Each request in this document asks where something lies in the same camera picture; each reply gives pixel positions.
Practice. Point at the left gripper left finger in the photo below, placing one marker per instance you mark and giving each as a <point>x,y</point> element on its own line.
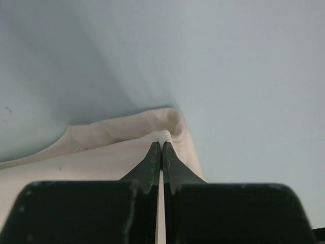
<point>122,211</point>

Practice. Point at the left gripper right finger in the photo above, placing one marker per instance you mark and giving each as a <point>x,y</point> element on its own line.
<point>201,212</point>

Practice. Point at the cream white t shirt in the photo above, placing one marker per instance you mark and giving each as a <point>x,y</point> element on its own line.
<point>103,151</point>

